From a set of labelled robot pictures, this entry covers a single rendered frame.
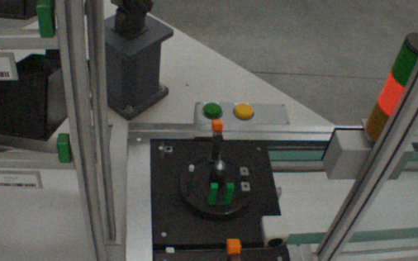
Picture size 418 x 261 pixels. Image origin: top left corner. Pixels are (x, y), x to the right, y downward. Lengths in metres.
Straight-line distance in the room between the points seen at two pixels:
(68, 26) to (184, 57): 0.99
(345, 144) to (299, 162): 0.37
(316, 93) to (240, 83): 1.44
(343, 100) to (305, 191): 1.75
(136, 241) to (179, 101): 0.48
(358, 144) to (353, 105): 2.05
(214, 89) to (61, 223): 0.54
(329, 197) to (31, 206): 0.63
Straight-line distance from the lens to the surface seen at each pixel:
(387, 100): 0.63
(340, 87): 2.82
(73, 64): 0.42
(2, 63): 0.42
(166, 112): 1.20
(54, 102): 0.55
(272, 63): 2.83
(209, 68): 1.34
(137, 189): 0.93
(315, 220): 0.99
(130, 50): 1.05
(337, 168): 0.70
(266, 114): 1.09
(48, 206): 1.03
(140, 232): 0.87
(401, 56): 0.60
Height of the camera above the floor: 1.70
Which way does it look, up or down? 47 degrees down
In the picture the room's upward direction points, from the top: 10 degrees clockwise
